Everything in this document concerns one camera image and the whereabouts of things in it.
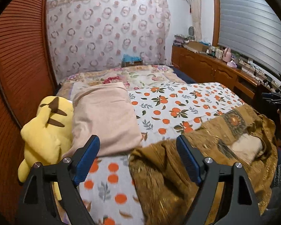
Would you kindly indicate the patterned lace wall curtain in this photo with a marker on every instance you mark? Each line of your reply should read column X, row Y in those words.
column 96, row 35

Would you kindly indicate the yellow plush toy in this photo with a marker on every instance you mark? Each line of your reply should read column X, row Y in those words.
column 48, row 136

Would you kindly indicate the cardboard box on cabinet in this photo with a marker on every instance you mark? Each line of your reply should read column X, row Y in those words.
column 196, row 47

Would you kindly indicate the orange print bed sheet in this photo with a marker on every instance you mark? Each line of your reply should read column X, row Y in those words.
column 162, row 112

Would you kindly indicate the floral quilt blanket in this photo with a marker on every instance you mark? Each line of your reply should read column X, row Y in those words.
column 133, row 78

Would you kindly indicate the wooden louvered wardrobe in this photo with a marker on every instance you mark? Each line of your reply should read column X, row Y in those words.
column 26, row 77

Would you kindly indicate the wooden sideboard cabinet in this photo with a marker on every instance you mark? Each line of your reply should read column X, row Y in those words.
column 203, row 69

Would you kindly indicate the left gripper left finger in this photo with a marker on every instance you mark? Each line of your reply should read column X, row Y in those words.
column 37, row 204

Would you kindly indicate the gold brocade garment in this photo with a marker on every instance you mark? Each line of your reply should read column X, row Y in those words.
column 168, row 174

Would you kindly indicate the grey window blind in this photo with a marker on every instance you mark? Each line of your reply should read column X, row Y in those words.
column 251, row 28

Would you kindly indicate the pink folded pillow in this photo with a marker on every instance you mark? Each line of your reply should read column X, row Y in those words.
column 106, row 111

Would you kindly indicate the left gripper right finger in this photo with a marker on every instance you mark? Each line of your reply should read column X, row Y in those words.
column 238, row 203

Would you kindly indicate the blue topped box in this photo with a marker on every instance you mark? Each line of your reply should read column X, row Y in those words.
column 128, row 61

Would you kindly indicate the navy blue bed cover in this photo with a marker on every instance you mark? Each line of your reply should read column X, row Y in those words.
column 183, row 76

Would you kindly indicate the pink bottle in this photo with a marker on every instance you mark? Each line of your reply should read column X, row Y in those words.
column 227, row 55

